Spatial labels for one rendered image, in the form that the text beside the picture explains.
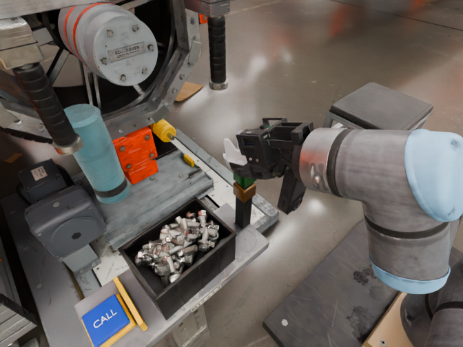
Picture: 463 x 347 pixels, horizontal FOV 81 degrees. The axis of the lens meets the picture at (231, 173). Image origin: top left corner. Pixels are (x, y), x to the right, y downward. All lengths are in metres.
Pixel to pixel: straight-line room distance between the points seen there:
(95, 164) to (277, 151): 0.43
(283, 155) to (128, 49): 0.36
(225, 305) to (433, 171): 0.92
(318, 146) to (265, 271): 0.87
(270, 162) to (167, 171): 0.83
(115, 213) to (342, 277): 0.81
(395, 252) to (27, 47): 0.53
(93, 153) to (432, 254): 0.63
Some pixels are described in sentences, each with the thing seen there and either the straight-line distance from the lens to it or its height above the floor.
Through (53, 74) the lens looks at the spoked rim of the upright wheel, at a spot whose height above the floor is 0.75.
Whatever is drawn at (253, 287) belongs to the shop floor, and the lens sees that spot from 1.15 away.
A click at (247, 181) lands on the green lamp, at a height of 0.64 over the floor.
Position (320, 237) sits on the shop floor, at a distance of 1.30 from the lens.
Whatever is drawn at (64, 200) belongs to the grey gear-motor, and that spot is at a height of 0.40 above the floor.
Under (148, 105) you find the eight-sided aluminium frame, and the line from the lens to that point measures 0.88.
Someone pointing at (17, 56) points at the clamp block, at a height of 0.91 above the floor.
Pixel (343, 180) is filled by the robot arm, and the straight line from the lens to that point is 0.35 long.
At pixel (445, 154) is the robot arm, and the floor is 0.89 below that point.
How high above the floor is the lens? 1.06
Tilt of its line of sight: 45 degrees down
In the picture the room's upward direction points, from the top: straight up
